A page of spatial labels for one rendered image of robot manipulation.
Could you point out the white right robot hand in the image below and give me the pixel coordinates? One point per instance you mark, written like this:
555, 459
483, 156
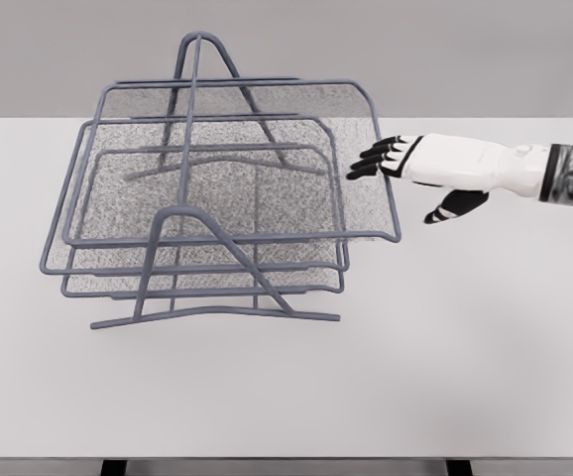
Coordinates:
445, 161

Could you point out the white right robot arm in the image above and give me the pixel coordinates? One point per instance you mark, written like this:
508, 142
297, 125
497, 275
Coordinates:
554, 173

